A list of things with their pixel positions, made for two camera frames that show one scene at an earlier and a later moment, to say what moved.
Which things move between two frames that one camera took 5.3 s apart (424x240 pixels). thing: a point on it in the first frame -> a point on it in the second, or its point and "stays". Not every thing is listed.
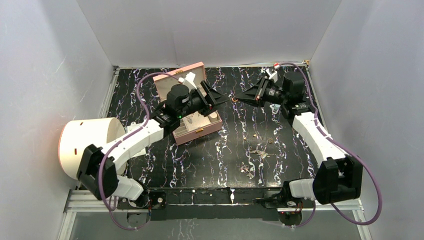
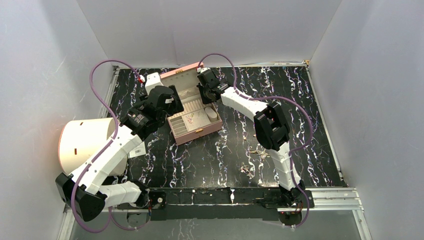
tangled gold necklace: [262, 154] stays
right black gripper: [252, 95] -> [204, 100]
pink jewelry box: [190, 127] stays
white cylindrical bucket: [76, 136] stays
